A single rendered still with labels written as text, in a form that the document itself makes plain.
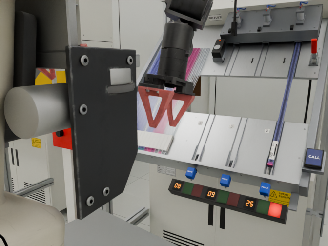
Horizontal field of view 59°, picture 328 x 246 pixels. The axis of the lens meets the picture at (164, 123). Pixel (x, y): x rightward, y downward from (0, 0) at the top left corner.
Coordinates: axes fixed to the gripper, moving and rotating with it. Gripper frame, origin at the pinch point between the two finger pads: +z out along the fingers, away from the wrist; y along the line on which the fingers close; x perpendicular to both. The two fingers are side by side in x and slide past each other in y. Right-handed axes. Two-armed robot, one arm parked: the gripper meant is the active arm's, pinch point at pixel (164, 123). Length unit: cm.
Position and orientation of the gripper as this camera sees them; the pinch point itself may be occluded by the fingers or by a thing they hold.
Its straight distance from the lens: 59.3
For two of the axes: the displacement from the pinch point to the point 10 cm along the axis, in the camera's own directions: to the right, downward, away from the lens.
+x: -9.0, -1.7, 4.1
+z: -1.5, 9.9, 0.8
